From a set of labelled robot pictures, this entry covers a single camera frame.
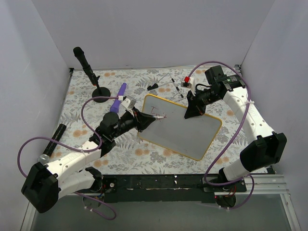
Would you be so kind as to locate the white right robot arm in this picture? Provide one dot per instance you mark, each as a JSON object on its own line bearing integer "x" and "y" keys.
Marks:
{"x": 265, "y": 145}

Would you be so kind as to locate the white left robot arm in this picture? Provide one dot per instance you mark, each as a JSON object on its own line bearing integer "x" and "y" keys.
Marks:
{"x": 46, "y": 184}

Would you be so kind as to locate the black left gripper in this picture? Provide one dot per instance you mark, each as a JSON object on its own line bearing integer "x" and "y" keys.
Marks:
{"x": 138, "y": 121}

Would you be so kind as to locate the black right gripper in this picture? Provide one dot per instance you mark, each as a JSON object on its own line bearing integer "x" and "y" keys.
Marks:
{"x": 195, "y": 104}

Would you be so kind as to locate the white red marker pen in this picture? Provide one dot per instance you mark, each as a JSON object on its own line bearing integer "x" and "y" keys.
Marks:
{"x": 159, "y": 117}

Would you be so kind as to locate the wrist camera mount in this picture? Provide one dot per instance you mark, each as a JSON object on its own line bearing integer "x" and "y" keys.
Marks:
{"x": 189, "y": 82}
{"x": 127, "y": 102}

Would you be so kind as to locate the yellow framed whiteboard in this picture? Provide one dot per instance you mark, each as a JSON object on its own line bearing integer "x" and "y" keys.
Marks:
{"x": 188, "y": 137}

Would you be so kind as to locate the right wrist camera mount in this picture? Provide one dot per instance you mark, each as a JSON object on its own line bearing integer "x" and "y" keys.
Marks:
{"x": 189, "y": 82}

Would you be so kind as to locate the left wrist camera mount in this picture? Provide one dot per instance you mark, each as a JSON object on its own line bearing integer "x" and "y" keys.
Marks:
{"x": 127, "y": 102}

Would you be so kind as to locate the black microphone on stand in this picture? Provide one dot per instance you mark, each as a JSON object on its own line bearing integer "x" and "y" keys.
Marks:
{"x": 99, "y": 91}

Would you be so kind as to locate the wire whiteboard stand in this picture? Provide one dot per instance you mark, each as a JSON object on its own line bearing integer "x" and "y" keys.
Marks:
{"x": 166, "y": 83}

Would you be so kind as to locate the floral table mat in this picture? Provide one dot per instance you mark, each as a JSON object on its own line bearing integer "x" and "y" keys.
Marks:
{"x": 131, "y": 154}

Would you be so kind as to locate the black flashlight silver head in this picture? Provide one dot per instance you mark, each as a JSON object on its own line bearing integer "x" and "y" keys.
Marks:
{"x": 45, "y": 157}

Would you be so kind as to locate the aluminium frame rail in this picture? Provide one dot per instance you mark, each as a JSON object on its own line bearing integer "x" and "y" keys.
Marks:
{"x": 260, "y": 184}

